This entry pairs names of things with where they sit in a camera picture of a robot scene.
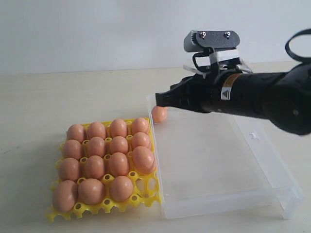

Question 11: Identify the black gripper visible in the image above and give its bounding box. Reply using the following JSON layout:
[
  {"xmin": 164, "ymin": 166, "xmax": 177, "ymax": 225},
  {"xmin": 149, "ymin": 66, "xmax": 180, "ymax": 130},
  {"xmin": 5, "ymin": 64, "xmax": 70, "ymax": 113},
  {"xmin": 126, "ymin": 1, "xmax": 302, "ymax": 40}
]
[{"xmin": 155, "ymin": 70, "xmax": 233, "ymax": 114}]

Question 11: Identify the brown egg four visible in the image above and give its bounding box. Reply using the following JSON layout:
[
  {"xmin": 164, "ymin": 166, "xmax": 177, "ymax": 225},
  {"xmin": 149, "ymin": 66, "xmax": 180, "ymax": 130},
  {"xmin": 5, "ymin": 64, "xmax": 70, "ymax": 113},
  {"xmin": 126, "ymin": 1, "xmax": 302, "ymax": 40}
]
[{"xmin": 131, "ymin": 117, "xmax": 149, "ymax": 135}]

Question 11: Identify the brown egg three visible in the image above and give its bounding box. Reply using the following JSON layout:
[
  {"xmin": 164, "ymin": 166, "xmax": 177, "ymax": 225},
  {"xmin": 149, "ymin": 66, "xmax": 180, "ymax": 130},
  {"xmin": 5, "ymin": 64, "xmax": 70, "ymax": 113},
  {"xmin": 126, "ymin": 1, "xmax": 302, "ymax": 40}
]
[{"xmin": 110, "ymin": 118, "xmax": 128, "ymax": 138}]

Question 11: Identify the brown egg fifteen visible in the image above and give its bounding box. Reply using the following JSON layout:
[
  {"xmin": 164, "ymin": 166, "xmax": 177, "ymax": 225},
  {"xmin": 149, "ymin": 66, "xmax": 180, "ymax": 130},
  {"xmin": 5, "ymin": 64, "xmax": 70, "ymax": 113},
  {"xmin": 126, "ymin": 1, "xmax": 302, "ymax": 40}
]
[{"xmin": 132, "ymin": 146, "xmax": 156, "ymax": 174}]

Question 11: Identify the brown egg seven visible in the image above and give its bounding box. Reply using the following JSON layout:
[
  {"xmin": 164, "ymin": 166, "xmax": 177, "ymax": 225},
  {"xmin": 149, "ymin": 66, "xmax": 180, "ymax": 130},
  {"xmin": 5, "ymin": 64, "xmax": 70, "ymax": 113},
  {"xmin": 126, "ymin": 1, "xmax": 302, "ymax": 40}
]
[{"xmin": 109, "ymin": 136, "xmax": 129, "ymax": 154}]

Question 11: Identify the brown egg nine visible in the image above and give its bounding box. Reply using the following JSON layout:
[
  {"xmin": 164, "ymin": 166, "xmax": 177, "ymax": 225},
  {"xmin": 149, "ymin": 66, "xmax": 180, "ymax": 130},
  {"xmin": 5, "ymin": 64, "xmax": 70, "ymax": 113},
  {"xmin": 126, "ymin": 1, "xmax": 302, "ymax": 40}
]
[{"xmin": 108, "ymin": 152, "xmax": 130, "ymax": 177}]

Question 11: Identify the brown egg two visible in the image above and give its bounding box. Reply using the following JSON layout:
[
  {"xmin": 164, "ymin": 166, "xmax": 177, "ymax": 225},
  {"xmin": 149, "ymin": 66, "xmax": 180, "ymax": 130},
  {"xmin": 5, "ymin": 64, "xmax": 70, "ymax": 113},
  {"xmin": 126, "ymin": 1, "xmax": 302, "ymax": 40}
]
[{"xmin": 87, "ymin": 121, "xmax": 106, "ymax": 139}]

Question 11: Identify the brown egg six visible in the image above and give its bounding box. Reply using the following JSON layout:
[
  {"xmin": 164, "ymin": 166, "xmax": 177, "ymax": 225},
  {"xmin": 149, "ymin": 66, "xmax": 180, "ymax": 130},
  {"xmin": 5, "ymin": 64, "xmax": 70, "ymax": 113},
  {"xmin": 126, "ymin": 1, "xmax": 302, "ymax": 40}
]
[{"xmin": 86, "ymin": 137, "xmax": 106, "ymax": 157}]

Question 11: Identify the brown egg fourteen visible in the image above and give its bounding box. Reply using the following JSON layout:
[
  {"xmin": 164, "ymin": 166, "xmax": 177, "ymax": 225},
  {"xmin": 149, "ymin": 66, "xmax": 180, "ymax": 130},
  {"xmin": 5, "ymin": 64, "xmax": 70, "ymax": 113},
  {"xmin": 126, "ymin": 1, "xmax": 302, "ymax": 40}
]
[{"xmin": 109, "ymin": 176, "xmax": 134, "ymax": 202}]

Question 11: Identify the brown egg one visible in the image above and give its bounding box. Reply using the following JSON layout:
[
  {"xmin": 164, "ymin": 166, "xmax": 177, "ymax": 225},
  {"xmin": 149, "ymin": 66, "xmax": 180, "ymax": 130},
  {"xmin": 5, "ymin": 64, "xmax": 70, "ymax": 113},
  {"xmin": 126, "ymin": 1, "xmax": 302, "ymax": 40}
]
[{"xmin": 67, "ymin": 124, "xmax": 87, "ymax": 143}]

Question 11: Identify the brown egg five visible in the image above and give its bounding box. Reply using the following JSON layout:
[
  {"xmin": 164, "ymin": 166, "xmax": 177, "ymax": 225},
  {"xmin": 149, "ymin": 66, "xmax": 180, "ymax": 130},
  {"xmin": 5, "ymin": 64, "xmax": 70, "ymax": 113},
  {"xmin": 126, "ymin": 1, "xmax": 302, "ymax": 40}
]
[{"xmin": 62, "ymin": 139, "xmax": 84, "ymax": 160}]

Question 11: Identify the brown egg eleven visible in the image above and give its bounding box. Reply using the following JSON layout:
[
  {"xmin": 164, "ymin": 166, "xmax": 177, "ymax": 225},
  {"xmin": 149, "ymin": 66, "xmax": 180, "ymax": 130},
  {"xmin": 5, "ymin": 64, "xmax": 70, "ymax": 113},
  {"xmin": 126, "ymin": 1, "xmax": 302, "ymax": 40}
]
[{"xmin": 84, "ymin": 155, "xmax": 105, "ymax": 180}]

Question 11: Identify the brown egg thirteen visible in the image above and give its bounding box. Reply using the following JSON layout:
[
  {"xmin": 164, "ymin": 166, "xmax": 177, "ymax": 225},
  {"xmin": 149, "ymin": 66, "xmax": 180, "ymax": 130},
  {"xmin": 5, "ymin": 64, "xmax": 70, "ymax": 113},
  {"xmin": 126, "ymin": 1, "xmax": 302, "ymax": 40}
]
[{"xmin": 78, "ymin": 178, "xmax": 105, "ymax": 205}]

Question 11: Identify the brown egg ten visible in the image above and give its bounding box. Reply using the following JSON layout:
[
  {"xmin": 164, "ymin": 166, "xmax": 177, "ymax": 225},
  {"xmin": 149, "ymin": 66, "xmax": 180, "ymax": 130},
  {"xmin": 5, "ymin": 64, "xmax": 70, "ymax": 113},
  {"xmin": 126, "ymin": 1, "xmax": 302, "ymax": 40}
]
[{"xmin": 58, "ymin": 158, "xmax": 82, "ymax": 182}]

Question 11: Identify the brown egg twelve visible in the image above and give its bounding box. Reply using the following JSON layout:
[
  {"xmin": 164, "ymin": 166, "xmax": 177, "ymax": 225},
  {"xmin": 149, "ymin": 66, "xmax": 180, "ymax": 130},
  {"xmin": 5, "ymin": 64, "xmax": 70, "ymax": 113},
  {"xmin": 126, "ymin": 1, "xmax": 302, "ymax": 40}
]
[{"xmin": 52, "ymin": 180, "xmax": 78, "ymax": 213}]

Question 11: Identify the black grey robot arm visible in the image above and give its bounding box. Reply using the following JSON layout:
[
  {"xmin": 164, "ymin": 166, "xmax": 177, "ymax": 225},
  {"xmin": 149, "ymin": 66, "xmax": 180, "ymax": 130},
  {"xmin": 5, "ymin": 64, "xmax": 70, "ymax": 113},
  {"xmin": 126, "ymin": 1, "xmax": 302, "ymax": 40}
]
[{"xmin": 155, "ymin": 58, "xmax": 311, "ymax": 135}]

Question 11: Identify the clear plastic container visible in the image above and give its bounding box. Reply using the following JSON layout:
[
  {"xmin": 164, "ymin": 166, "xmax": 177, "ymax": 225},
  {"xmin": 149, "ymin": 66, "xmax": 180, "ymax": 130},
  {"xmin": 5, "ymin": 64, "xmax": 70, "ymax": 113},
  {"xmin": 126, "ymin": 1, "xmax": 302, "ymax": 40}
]
[{"xmin": 151, "ymin": 108, "xmax": 304, "ymax": 219}]

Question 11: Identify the yellow plastic egg tray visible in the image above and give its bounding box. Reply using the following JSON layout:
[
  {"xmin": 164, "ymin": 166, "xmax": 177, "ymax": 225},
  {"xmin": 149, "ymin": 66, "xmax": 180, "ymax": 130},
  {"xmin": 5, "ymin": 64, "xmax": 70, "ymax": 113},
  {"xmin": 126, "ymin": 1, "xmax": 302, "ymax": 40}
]
[{"xmin": 46, "ymin": 117, "xmax": 160, "ymax": 221}]

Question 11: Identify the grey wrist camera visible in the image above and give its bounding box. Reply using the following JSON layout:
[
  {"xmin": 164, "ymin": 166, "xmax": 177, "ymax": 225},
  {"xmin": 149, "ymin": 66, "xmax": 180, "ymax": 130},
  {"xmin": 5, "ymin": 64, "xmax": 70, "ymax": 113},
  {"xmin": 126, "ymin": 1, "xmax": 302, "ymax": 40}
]
[{"xmin": 183, "ymin": 30, "xmax": 240, "ymax": 53}]

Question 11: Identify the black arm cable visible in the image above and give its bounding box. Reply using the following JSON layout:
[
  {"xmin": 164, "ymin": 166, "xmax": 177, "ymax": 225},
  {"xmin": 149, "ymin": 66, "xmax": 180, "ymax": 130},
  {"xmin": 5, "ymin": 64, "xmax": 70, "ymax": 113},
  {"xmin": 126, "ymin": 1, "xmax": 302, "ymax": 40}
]
[{"xmin": 284, "ymin": 28, "xmax": 311, "ymax": 63}]

